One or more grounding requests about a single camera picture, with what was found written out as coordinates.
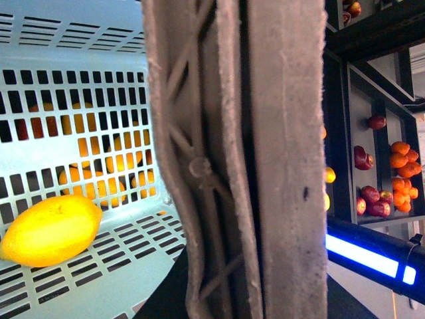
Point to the brown basket handle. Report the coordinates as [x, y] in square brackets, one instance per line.
[235, 93]

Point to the light blue plastic basket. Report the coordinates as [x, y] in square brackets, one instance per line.
[75, 116]

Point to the yellow lemon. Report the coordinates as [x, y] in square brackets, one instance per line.
[52, 231]

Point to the black fruit display shelf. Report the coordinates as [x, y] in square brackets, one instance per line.
[367, 72]

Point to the red apple upper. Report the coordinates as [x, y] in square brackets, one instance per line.
[376, 122]

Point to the red apple pair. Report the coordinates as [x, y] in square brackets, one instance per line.
[373, 202]

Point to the orange tangerine pile upper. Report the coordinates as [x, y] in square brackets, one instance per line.
[404, 160]

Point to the orange tangerine pile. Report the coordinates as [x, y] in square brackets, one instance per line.
[404, 160]
[404, 193]

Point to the orange tangerine pile lower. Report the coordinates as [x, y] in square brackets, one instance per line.
[404, 193]

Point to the blue white light bar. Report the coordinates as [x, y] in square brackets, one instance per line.
[370, 259]

